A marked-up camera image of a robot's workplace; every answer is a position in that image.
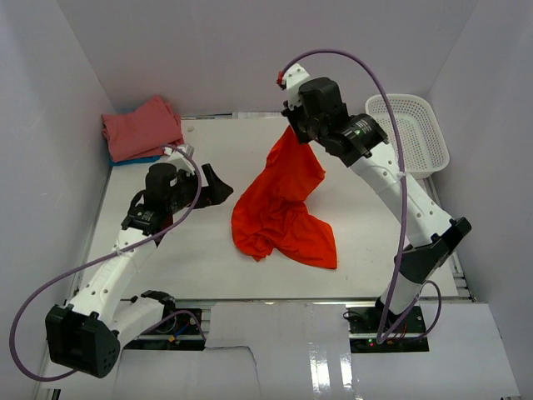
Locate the white plastic basket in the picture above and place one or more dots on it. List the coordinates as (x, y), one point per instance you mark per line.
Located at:
(424, 148)

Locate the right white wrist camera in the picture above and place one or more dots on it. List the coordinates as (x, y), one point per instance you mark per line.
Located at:
(290, 81)

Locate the folded pink t shirt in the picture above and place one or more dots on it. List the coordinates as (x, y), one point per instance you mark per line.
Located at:
(141, 133)

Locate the folded blue t shirt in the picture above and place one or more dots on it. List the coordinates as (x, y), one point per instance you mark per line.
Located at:
(141, 160)

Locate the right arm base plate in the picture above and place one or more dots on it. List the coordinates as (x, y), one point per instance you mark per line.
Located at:
(364, 323)

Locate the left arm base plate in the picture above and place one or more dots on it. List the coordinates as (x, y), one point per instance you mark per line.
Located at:
(182, 333)

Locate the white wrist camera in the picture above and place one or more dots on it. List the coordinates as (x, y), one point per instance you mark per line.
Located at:
(180, 157)
(290, 81)

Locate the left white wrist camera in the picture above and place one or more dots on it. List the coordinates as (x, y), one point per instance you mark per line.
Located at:
(180, 157)

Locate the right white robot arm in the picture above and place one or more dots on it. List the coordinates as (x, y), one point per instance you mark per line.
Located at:
(429, 235)

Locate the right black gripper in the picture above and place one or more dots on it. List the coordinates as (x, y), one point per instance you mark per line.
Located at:
(291, 116)

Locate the papers at back edge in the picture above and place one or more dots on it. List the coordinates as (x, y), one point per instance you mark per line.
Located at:
(232, 115)

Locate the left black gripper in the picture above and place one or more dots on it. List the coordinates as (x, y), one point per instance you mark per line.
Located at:
(215, 192)

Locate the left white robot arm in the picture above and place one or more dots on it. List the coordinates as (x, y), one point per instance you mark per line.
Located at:
(88, 334)

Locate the orange t shirt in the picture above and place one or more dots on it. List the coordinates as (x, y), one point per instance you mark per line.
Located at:
(272, 213)

